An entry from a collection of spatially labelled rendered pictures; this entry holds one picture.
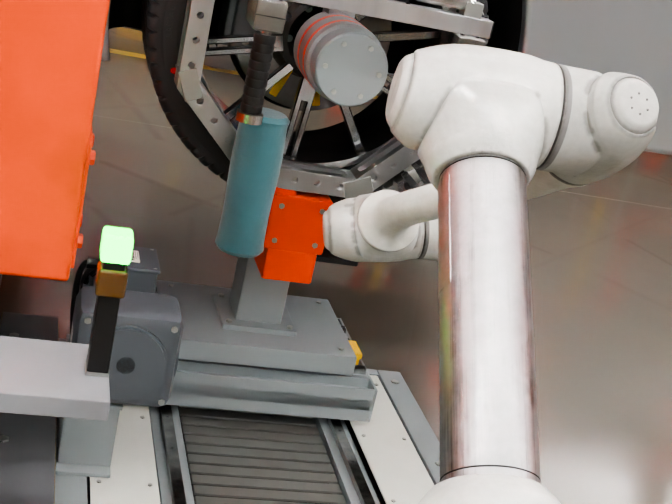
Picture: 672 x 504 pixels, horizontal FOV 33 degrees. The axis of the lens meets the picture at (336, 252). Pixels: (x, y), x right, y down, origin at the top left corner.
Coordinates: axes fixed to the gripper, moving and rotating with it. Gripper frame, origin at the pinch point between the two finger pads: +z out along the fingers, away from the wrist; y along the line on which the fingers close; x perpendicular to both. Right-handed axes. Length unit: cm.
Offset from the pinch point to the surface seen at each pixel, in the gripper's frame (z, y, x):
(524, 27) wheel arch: 5.5, 34.5, 9.1
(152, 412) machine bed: -2, -70, -11
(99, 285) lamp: -63, -47, 40
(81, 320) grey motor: -31, -61, 25
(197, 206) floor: 152, -56, -34
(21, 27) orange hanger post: -47, -36, 70
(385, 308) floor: 83, -22, -68
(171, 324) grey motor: -31, -49, 15
